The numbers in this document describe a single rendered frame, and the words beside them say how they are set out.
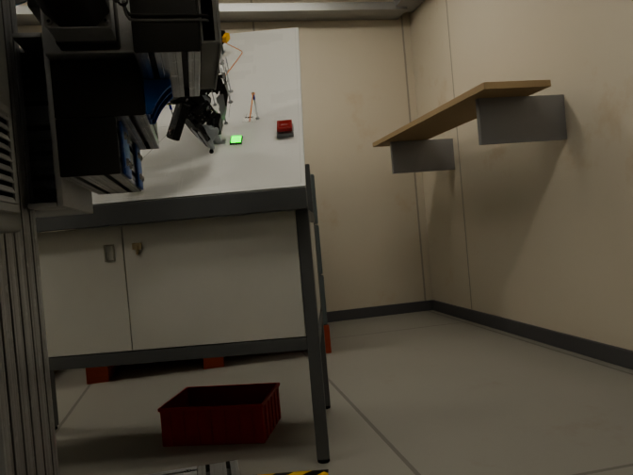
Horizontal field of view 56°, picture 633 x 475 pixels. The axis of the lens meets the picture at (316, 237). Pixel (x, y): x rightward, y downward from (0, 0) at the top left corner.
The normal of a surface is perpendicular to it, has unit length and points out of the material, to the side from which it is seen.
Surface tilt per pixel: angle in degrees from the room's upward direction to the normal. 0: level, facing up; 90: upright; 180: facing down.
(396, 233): 90
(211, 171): 45
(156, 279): 90
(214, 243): 90
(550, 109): 90
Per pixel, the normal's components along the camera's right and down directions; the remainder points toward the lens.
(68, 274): -0.03, 0.02
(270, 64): -0.08, -0.69
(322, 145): 0.20, 0.00
